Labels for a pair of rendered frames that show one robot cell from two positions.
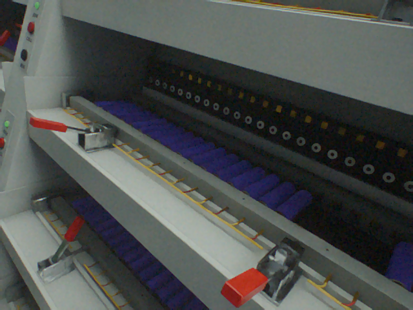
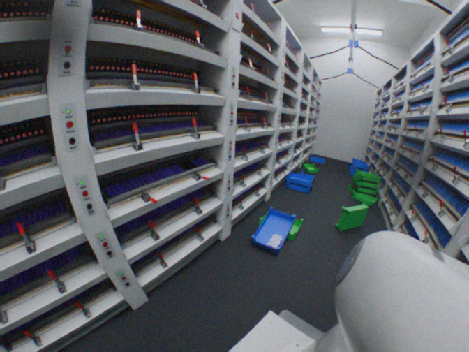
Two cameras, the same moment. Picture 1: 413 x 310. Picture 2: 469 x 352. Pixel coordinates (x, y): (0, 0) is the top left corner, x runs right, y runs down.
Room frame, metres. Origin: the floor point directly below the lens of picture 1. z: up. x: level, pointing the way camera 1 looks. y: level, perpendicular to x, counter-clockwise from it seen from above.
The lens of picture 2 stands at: (0.01, 0.63, 0.84)
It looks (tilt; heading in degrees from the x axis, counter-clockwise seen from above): 22 degrees down; 270
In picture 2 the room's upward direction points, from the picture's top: 3 degrees clockwise
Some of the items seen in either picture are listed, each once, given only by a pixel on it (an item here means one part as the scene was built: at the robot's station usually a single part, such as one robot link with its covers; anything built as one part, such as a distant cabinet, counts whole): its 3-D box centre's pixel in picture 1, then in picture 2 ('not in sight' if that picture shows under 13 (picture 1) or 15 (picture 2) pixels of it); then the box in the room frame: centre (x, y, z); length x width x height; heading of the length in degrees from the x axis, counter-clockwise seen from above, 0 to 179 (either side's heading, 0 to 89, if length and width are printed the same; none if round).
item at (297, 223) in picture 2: not in sight; (281, 223); (-0.37, -0.40, 0.04); 0.30 x 0.20 x 0.08; 146
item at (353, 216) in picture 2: not in sight; (352, 216); (-1.04, -0.39, 0.10); 0.30 x 0.08 x 0.20; 11
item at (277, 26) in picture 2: not in sight; (269, 110); (-0.25, -0.90, 0.87); 0.20 x 0.09 x 1.74; 146
